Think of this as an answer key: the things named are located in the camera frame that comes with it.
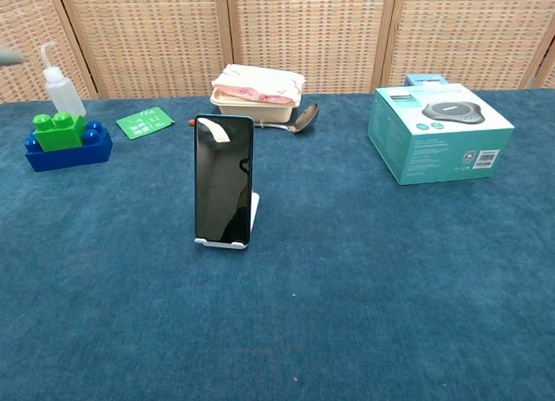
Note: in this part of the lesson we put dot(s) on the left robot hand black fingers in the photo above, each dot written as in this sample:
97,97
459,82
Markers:
8,57

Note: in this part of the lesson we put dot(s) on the black smartphone blue frame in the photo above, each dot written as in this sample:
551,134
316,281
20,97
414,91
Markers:
222,179

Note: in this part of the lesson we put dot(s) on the white phone stand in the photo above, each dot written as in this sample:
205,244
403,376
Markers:
243,227

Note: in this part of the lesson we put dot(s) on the clear plastic squeeze bottle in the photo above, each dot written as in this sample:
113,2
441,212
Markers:
63,90

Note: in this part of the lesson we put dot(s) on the green toy building block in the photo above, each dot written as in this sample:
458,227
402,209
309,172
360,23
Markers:
58,132

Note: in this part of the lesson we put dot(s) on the blue toy building block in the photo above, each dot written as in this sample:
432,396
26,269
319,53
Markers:
69,154

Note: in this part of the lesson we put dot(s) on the green paper card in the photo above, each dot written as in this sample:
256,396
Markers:
145,122

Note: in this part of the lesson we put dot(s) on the beige food container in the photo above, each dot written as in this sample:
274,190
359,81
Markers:
260,108

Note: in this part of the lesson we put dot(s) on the woven rattan folding screen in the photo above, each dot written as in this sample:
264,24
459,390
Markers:
277,36

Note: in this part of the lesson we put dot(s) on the light blue small box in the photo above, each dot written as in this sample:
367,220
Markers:
427,80

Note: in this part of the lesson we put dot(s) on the teal speaker product box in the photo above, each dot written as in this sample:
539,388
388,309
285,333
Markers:
438,136

